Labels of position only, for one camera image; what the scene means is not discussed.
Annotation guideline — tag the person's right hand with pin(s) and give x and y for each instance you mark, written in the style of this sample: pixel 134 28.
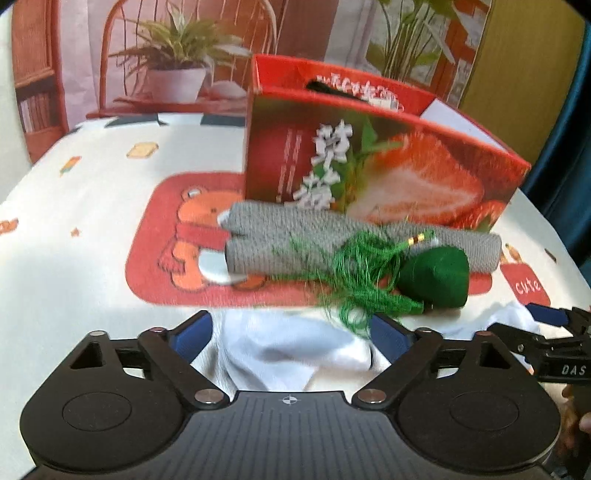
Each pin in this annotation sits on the person's right hand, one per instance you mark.
pixel 584 421

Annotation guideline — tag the wall poster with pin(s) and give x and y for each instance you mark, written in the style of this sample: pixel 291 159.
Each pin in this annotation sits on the wall poster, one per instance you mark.
pixel 184 46

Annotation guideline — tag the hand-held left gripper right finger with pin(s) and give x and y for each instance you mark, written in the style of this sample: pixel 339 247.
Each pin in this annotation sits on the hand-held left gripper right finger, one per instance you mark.
pixel 390 337

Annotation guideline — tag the cartoon printed blanket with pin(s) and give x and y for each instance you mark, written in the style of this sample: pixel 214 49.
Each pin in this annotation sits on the cartoon printed blanket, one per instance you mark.
pixel 92 230

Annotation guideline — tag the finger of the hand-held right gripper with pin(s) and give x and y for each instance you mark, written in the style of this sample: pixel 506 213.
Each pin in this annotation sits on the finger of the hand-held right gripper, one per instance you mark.
pixel 549 314
pixel 517 339

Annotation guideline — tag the green tasselled pouch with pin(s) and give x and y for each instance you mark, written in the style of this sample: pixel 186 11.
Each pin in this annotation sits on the green tasselled pouch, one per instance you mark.
pixel 434 277

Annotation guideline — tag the red strawberry print box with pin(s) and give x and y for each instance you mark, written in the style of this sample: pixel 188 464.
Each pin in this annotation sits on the red strawberry print box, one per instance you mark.
pixel 415 175

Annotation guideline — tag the white cloth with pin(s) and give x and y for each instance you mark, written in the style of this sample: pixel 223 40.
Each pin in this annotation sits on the white cloth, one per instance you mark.
pixel 286 341

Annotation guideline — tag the grey rolled towel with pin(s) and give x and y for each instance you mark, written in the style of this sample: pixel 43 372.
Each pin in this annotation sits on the grey rolled towel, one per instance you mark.
pixel 277 240

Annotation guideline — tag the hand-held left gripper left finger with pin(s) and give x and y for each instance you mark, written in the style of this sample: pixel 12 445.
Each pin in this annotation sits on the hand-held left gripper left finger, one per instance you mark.
pixel 191 334

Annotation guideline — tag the dark blue curtain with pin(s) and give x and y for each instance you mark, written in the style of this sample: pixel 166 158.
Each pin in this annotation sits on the dark blue curtain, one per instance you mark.
pixel 568 161

